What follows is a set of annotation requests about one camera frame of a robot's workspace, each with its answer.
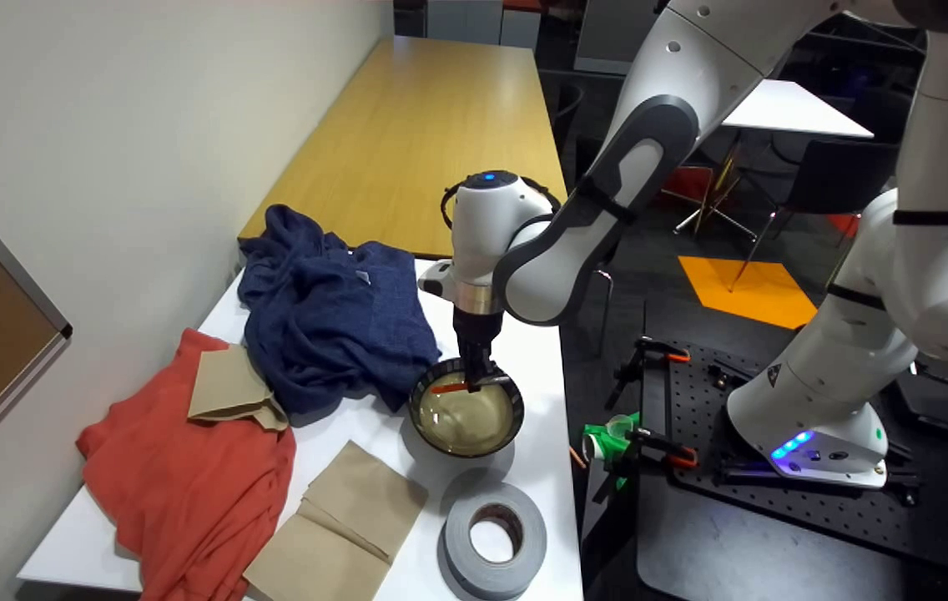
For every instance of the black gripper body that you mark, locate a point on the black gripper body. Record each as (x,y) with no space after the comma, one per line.
(477,330)

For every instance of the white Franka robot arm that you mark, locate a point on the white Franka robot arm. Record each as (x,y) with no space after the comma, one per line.
(651,69)

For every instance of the black bowl with beige inside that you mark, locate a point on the black bowl with beige inside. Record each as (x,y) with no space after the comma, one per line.
(475,429)

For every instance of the green plastic clip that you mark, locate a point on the green plastic clip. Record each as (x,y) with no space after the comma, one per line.
(612,434)

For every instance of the navy blue cloth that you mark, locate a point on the navy blue cloth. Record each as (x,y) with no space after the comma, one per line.
(327,322)

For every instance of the long yellow wooden table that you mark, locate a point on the long yellow wooden table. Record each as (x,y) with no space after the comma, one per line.
(418,134)

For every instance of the small tan cloth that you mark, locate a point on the small tan cloth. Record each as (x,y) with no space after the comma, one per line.
(227,388)

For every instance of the orange-red cloth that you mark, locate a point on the orange-red cloth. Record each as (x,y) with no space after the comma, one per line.
(185,488)

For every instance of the white square table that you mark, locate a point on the white square table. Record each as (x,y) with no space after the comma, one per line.
(784,112)

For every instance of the black office chair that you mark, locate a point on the black office chair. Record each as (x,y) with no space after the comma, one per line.
(843,179)

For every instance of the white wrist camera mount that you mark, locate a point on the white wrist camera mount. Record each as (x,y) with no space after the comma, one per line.
(436,278)

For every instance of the grey duct tape roll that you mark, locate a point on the grey duct tape roll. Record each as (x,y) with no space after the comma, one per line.
(531,544)

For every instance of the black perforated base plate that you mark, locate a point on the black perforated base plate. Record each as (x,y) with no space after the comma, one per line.
(943,522)

